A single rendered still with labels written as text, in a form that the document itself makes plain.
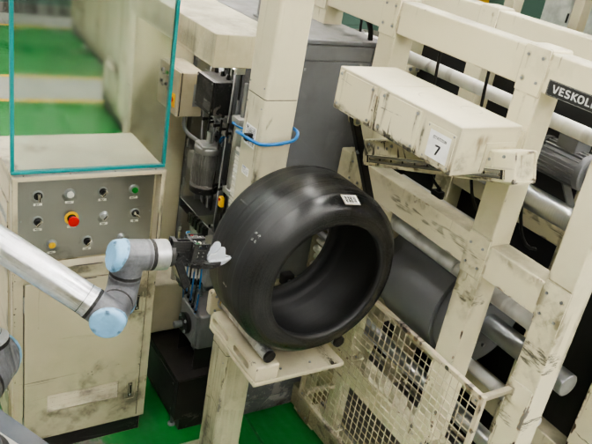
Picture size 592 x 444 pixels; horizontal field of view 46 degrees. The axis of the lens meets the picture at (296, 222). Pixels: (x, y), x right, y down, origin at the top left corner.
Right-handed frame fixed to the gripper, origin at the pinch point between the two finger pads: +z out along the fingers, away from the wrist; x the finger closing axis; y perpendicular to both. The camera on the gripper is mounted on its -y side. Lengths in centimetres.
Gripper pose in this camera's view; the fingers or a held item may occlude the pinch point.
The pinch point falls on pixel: (226, 259)
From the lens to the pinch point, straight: 216.7
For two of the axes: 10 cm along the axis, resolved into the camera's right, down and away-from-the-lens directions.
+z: 8.2, 0.1, 5.7
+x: -5.0, -4.4, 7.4
